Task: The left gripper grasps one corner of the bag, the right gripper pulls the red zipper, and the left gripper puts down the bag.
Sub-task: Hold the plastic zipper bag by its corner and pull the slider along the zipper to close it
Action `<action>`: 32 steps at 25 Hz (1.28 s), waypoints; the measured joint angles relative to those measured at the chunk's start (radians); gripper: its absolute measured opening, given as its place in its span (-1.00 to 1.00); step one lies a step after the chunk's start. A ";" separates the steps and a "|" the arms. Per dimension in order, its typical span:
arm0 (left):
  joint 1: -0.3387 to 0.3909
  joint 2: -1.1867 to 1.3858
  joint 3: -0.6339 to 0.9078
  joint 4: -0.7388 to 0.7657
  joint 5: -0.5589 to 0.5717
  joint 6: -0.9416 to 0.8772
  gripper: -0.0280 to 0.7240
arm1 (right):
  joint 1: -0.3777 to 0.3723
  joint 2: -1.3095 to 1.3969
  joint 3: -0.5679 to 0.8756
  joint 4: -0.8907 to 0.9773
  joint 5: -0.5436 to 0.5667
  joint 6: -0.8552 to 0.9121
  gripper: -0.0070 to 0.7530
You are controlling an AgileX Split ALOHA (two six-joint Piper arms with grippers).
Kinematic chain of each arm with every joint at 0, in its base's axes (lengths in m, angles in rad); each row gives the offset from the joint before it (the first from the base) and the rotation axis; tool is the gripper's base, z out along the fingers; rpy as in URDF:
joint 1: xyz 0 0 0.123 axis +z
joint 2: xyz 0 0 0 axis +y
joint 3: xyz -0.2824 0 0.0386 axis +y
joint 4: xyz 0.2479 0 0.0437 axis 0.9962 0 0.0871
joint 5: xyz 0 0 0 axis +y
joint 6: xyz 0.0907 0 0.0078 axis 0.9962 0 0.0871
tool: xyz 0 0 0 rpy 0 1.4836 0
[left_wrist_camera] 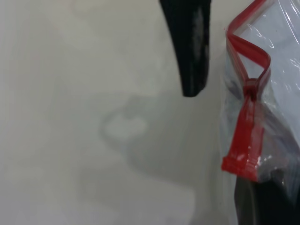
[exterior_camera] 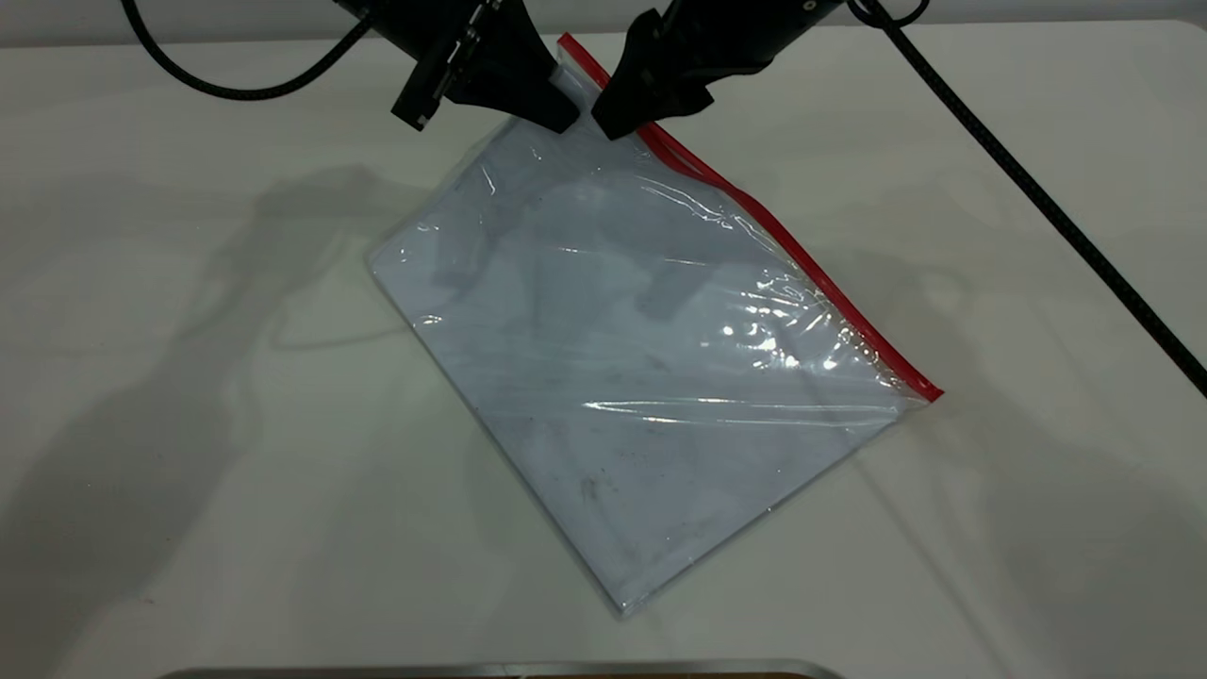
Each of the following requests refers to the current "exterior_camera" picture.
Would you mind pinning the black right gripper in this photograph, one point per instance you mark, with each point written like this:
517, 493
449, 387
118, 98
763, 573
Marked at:
745, 33

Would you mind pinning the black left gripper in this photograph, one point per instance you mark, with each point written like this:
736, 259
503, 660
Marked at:
405, 19

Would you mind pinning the clear plastic zip bag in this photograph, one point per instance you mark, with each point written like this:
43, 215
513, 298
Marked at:
830, 283

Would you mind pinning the grey metal bar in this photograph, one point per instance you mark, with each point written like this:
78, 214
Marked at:
471, 670

